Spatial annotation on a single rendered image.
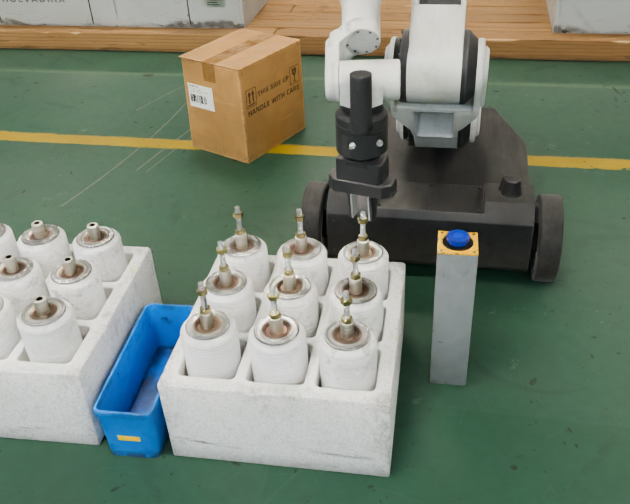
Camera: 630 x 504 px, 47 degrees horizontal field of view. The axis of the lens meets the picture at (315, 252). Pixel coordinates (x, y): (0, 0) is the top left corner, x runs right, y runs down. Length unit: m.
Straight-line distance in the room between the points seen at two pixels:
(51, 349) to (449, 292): 0.70
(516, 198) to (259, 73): 0.92
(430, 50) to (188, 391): 0.76
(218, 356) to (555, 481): 0.61
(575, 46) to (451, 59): 1.65
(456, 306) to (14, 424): 0.84
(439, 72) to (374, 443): 0.69
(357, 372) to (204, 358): 0.25
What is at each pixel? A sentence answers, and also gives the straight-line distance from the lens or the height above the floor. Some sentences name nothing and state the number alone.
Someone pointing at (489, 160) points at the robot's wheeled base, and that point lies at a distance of 1.88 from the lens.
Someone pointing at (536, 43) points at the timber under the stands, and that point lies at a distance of 3.03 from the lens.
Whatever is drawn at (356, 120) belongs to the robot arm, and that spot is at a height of 0.55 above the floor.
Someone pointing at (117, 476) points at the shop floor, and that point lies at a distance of 1.38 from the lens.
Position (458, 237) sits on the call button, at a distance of 1.28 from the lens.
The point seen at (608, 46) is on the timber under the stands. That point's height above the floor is 0.06.
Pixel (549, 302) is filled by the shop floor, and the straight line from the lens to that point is 1.70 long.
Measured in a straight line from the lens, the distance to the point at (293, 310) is 1.27.
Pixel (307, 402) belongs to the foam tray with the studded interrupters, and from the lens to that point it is 1.20.
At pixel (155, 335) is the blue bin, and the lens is 1.57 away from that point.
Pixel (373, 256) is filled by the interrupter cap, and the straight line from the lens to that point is 1.36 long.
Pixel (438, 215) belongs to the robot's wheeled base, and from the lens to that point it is 1.62.
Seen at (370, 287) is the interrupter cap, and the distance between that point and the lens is 1.28.
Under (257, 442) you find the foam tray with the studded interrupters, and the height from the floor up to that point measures 0.06.
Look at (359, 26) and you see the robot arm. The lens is 1.24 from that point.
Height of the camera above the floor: 1.04
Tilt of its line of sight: 35 degrees down
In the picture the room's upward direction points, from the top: 3 degrees counter-clockwise
